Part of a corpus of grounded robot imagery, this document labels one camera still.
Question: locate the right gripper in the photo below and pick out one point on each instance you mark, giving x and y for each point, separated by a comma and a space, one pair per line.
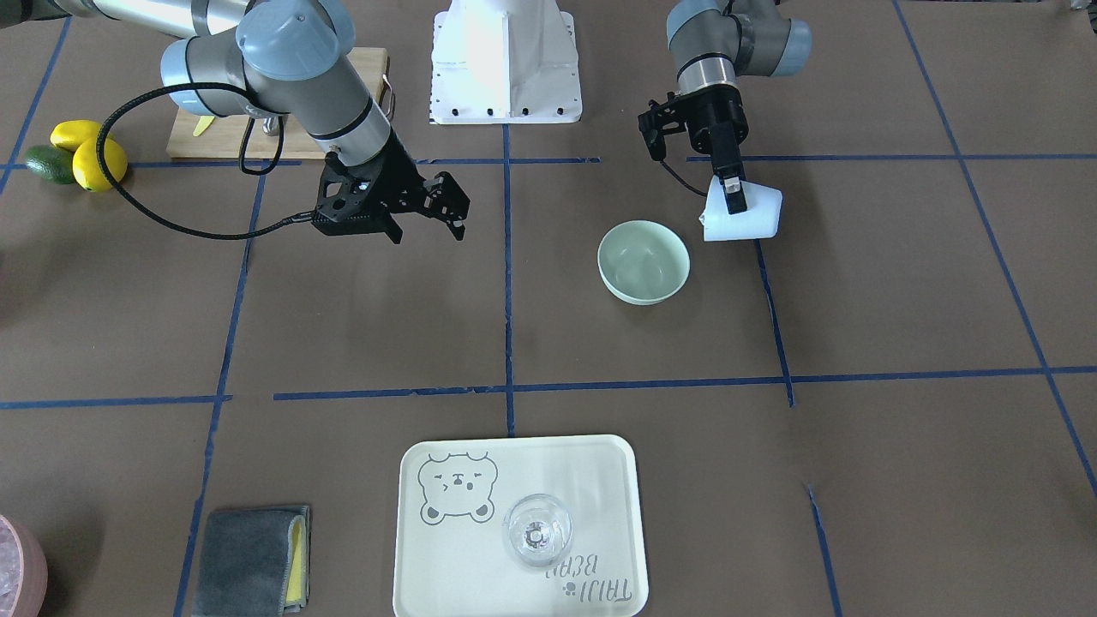
398, 180

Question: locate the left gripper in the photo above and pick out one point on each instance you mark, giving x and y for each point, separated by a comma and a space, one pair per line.
718, 120

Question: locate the light blue cup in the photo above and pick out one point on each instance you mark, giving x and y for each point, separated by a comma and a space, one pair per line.
760, 220

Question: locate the green bowl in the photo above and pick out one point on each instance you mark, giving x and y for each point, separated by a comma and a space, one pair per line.
642, 262

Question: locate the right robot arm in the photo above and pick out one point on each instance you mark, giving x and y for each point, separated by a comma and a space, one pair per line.
278, 59

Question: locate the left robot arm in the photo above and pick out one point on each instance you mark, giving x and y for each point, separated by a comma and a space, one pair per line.
713, 44

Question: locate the pink bowl with ice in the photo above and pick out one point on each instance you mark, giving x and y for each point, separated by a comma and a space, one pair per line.
24, 571

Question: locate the wooden cutting board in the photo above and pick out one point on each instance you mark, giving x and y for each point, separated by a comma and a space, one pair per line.
222, 138

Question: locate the yellow plastic knife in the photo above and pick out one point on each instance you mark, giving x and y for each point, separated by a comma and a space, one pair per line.
202, 124

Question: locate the wine glass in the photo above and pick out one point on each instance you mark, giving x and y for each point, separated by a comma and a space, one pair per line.
538, 530

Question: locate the cream bear tray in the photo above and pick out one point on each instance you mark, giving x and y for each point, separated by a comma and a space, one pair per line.
451, 557

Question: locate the green lime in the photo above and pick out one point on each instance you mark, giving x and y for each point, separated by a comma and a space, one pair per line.
50, 163

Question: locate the grey folded cloth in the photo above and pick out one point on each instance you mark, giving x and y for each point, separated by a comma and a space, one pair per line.
255, 562

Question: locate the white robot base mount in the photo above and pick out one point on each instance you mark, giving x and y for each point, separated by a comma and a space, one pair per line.
504, 62

